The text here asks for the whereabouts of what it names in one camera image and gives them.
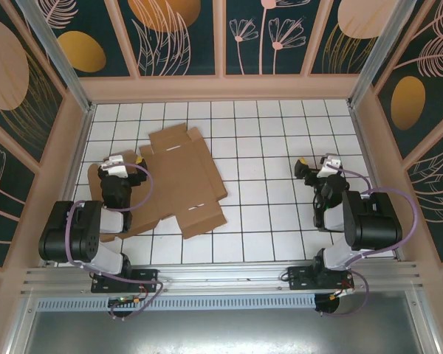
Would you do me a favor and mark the brown cardboard box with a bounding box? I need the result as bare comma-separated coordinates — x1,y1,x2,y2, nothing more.
87,123,229,243

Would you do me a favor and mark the small green circuit board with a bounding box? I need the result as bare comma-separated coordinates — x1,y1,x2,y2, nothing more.
108,296,143,308

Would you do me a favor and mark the grey metal sheet panel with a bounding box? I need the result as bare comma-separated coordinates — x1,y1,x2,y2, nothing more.
7,309,440,354

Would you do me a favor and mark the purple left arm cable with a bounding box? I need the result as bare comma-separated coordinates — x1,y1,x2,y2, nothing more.
64,162,165,322

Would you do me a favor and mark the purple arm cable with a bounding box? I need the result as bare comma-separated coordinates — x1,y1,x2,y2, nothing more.
64,162,165,322
319,164,419,318

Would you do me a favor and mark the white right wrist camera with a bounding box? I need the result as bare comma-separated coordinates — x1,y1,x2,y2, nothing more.
319,153,341,178

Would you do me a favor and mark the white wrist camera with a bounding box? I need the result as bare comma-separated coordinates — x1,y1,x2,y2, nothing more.
319,153,341,178
97,154,129,178

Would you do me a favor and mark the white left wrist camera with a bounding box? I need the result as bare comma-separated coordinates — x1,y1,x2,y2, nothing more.
97,154,129,178

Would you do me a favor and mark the aluminium table side rail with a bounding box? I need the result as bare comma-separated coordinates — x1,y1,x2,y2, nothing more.
348,105,405,261
40,104,97,267

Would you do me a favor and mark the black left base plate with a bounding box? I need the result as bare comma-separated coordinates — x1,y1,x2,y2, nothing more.
91,268,159,294

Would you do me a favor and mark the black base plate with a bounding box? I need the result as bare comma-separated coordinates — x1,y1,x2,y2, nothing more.
286,265,355,292
91,268,159,294

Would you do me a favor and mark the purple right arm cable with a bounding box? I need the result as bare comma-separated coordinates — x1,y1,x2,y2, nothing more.
319,164,419,318

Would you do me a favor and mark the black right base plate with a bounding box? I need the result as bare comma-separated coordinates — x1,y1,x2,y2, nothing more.
286,265,355,292

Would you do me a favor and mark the yellow connector with red wires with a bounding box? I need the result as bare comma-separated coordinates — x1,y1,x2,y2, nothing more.
330,282,356,300

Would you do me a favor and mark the aluminium mounting rail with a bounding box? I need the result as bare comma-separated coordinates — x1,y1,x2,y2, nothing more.
20,260,427,296

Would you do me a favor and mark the aluminium corner post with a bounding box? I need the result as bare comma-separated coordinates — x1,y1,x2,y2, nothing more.
14,0,97,114
346,0,420,108

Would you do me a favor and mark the slotted grey cable duct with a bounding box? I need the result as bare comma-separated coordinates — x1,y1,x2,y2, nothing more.
35,294,318,310

